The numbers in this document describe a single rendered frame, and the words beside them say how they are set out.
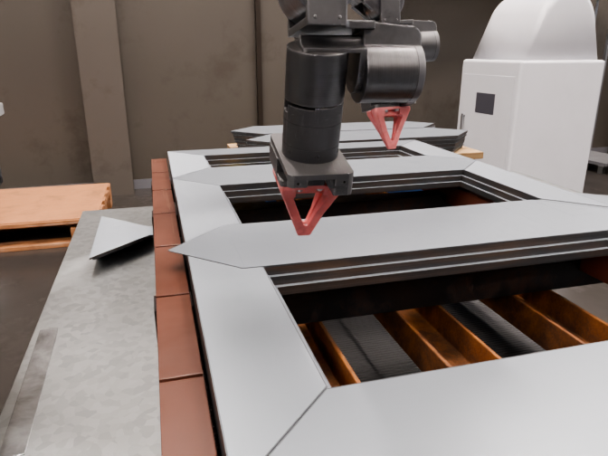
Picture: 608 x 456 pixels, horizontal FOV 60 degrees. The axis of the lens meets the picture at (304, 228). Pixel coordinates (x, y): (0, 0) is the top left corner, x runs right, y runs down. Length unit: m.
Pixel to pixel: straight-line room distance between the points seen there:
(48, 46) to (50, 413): 4.00
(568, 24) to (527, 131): 0.75
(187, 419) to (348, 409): 0.13
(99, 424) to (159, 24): 4.07
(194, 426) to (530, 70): 3.70
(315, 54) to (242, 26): 4.22
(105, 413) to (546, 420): 0.52
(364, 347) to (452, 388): 0.63
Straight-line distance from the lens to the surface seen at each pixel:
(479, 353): 0.80
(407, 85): 0.52
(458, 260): 0.78
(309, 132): 0.50
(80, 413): 0.76
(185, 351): 0.56
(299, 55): 0.49
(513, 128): 3.97
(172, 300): 0.66
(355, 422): 0.42
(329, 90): 0.49
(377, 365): 1.04
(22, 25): 4.64
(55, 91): 4.62
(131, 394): 0.77
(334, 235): 0.79
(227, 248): 0.74
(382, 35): 0.52
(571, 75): 4.23
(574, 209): 1.03
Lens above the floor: 1.11
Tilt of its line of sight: 19 degrees down
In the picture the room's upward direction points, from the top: straight up
